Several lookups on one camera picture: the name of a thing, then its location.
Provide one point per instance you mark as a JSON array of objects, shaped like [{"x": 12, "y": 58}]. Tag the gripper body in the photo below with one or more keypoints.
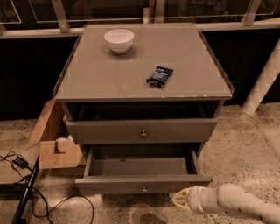
[{"x": 194, "y": 199}]

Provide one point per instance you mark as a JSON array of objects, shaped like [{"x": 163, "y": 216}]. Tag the grey drawer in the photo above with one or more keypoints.
[
  {"x": 142, "y": 131},
  {"x": 141, "y": 168}
]

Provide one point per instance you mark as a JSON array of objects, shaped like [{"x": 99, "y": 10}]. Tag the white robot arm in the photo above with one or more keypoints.
[{"x": 228, "y": 200}]

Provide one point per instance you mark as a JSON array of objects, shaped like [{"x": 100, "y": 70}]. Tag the grey drawer cabinet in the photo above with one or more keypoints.
[{"x": 100, "y": 85}]

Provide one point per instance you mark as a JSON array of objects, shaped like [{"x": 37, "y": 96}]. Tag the dark blue snack packet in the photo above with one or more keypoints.
[{"x": 160, "y": 76}]

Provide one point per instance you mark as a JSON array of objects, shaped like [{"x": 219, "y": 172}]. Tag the brown cardboard box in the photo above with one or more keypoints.
[{"x": 56, "y": 149}]

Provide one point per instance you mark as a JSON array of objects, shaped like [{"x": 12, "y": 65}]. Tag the white slanted pillar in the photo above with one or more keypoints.
[{"x": 263, "y": 83}]

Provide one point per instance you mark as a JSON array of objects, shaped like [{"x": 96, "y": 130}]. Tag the white ceramic bowl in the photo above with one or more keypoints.
[{"x": 119, "y": 40}]

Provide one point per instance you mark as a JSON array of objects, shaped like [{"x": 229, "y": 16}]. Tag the black power adapter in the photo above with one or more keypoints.
[{"x": 20, "y": 162}]

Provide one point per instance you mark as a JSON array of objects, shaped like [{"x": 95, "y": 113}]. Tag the black slanted pole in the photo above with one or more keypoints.
[{"x": 17, "y": 219}]

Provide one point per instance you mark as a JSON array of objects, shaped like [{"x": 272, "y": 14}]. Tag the metal window railing frame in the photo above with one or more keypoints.
[{"x": 25, "y": 19}]

